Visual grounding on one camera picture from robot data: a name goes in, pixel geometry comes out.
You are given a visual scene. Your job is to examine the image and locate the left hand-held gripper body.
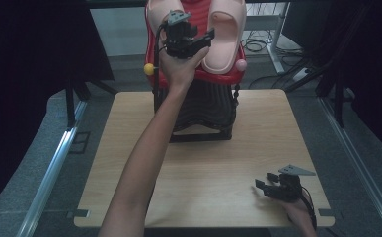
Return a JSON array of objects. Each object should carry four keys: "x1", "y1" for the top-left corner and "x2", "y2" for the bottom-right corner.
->
[{"x1": 163, "y1": 9, "x2": 200, "y2": 60}]

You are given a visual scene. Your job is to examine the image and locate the pink ball knob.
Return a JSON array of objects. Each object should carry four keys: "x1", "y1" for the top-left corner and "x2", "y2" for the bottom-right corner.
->
[{"x1": 235, "y1": 58, "x2": 248, "y2": 72}]

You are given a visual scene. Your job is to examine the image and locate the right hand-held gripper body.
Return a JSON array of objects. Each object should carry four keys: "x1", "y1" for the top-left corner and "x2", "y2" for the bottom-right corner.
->
[{"x1": 269, "y1": 164, "x2": 317, "y2": 203}]

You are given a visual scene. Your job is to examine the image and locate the dark curtain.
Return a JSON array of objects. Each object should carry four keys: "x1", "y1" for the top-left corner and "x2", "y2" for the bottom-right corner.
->
[
  {"x1": 281, "y1": 0, "x2": 382, "y2": 162},
  {"x1": 0, "y1": 0, "x2": 115, "y2": 220}
]

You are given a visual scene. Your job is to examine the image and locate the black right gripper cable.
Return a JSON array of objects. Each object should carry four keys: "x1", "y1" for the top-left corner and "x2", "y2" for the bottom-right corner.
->
[{"x1": 299, "y1": 185, "x2": 318, "y2": 231}]

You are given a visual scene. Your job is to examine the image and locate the aluminium rail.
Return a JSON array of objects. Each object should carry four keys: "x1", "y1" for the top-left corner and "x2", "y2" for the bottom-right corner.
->
[
  {"x1": 15, "y1": 100, "x2": 89, "y2": 237},
  {"x1": 318, "y1": 97, "x2": 382, "y2": 237}
]

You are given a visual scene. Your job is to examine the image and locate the person's left hand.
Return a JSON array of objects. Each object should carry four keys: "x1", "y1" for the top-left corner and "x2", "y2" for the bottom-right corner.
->
[{"x1": 158, "y1": 31, "x2": 211, "y2": 93}]

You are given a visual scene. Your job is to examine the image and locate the black tripod stand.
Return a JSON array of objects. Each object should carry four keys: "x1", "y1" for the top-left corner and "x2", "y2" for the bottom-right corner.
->
[
  {"x1": 64, "y1": 78, "x2": 118, "y2": 129},
  {"x1": 283, "y1": 3, "x2": 355, "y2": 129}
]

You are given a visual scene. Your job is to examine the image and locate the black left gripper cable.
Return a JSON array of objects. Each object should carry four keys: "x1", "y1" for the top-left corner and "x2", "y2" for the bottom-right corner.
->
[{"x1": 152, "y1": 22, "x2": 169, "y2": 115}]

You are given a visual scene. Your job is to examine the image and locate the yellow ball knob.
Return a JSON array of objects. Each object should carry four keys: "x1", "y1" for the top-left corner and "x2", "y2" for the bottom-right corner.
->
[{"x1": 143, "y1": 62, "x2": 156, "y2": 76}]

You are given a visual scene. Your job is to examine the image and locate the person's right hand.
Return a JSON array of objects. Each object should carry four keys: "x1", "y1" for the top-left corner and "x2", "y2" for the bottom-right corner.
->
[{"x1": 277, "y1": 192, "x2": 313, "y2": 229}]

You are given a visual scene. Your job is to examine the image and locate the black coiled floor cables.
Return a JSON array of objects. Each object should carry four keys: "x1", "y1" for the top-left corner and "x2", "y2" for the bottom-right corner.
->
[{"x1": 241, "y1": 31, "x2": 273, "y2": 53}]

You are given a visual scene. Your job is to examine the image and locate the pink slipper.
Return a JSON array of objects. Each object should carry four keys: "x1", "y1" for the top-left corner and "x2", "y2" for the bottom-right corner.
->
[
  {"x1": 200, "y1": 0, "x2": 248, "y2": 75},
  {"x1": 146, "y1": 0, "x2": 187, "y2": 38}
]

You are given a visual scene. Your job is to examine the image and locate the white desk frame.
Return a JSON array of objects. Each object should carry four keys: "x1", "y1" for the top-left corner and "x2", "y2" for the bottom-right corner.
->
[{"x1": 244, "y1": 2, "x2": 286, "y2": 74}]

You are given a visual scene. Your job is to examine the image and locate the red and black shoe rack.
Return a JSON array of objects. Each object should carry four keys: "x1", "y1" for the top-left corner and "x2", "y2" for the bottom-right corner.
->
[{"x1": 144, "y1": 0, "x2": 247, "y2": 144}]

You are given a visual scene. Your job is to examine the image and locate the white power strip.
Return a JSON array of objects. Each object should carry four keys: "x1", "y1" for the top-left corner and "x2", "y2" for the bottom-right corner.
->
[{"x1": 291, "y1": 67, "x2": 311, "y2": 83}]

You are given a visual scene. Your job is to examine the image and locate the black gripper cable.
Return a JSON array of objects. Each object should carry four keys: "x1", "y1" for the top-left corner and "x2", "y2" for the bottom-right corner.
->
[
  {"x1": 152, "y1": 22, "x2": 169, "y2": 115},
  {"x1": 299, "y1": 185, "x2": 318, "y2": 231}
]

